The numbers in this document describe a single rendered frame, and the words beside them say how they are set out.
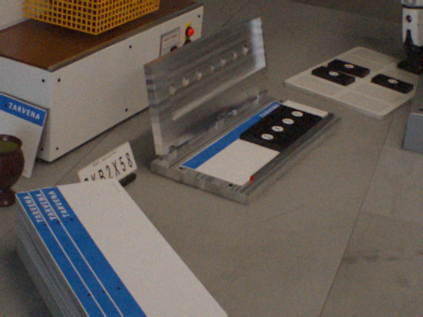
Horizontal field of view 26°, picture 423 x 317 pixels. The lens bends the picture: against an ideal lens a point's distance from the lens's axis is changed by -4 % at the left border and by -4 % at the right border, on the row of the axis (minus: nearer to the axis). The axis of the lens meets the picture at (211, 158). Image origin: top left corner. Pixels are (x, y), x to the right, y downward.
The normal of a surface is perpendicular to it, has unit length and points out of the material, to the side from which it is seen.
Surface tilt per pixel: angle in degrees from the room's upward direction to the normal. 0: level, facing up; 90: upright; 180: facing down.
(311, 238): 0
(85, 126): 90
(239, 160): 0
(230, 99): 77
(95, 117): 90
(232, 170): 0
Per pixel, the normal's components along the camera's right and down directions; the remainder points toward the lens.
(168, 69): 0.86, 0.07
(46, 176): 0.09, -0.89
